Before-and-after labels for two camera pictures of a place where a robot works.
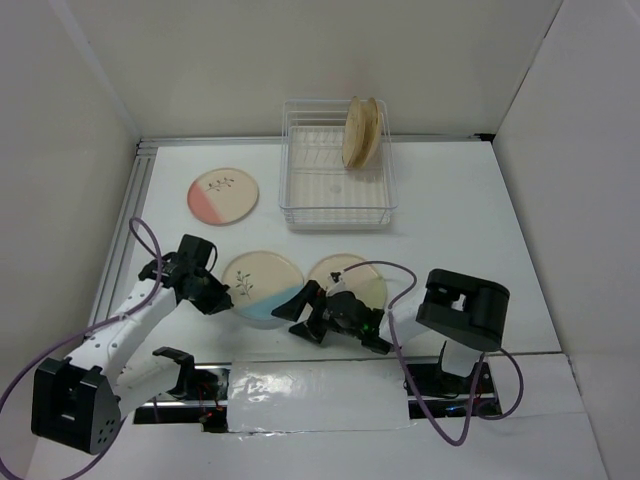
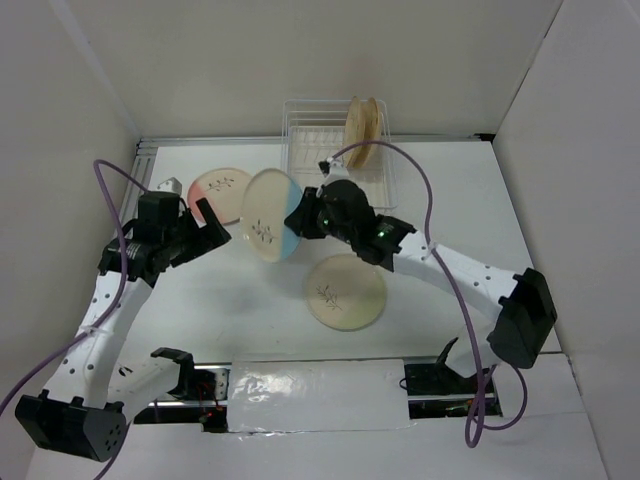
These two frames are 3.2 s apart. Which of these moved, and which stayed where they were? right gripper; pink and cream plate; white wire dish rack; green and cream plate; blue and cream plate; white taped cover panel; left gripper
Moved: right gripper; blue and cream plate; left gripper
Stayed: pink and cream plate; white taped cover panel; white wire dish rack; green and cream plate
